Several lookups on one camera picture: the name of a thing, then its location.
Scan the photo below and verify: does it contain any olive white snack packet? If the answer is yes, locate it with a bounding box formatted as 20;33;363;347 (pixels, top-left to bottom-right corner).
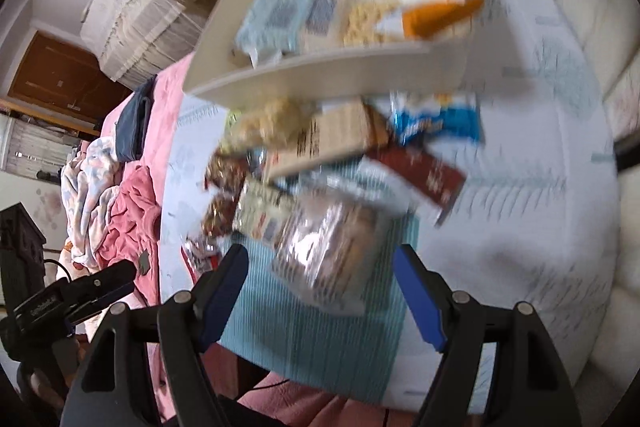
234;178;297;244

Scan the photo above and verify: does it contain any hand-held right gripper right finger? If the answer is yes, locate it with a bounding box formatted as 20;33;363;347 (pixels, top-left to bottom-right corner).
394;244;583;427

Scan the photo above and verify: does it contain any grey blue snack packet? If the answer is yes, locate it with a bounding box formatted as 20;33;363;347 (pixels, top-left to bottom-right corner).
300;0;347;54

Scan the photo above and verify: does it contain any person's left hand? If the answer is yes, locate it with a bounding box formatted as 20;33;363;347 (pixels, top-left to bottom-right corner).
17;364;68;408

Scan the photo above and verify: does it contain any orange snack packet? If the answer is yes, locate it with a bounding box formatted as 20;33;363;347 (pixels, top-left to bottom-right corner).
399;0;486;40

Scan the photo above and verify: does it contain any brown wooden door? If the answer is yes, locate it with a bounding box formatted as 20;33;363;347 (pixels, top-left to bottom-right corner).
6;31;132;128

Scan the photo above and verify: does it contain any light blue snack packet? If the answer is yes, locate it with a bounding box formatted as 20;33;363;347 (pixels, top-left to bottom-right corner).
235;0;322;64

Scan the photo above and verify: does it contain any white leaf print tablecloth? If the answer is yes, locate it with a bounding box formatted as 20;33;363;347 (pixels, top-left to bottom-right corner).
157;0;619;414

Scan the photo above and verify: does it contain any nut date snack packet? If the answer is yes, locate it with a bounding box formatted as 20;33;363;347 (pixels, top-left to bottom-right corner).
204;153;252;190
184;194;240;269

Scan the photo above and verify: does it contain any pile of crumpled clothes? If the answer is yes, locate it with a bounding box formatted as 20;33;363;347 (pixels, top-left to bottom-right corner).
61;138;122;260

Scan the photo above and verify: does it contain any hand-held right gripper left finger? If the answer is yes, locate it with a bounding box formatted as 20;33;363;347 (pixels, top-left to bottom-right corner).
60;246;250;427

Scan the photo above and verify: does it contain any dark red snack packet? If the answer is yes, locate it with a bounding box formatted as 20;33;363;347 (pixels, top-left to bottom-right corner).
369;143;467;220

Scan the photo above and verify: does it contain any kraft brown snack packet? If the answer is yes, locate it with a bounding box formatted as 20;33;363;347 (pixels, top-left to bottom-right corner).
269;101;392;181

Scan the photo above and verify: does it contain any white plastic storage bin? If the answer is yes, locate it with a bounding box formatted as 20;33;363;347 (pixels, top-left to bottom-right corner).
182;0;485;108

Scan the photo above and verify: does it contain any silver printed snack packet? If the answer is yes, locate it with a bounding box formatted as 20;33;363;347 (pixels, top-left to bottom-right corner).
271;199;393;315

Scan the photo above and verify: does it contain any dark blue cloth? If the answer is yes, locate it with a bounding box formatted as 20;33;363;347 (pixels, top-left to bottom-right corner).
115;78;159;161

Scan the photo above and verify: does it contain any blue white snack packet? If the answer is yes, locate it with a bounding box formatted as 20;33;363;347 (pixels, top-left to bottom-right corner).
389;91;487;146

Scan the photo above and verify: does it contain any puffed rice snack packet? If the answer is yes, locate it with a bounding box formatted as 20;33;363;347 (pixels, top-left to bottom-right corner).
221;98;317;154
342;0;402;48

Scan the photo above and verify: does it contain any white lace cover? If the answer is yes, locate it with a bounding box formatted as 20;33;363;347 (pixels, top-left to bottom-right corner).
81;0;217;88

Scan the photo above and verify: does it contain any pink blanket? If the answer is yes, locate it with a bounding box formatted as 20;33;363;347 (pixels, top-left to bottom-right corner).
75;52;401;427

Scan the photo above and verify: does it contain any black cable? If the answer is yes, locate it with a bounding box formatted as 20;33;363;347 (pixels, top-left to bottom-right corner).
239;376;292;395

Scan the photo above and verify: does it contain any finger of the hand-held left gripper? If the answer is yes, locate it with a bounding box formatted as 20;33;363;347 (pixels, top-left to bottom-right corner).
64;261;137;304
66;284;137;324

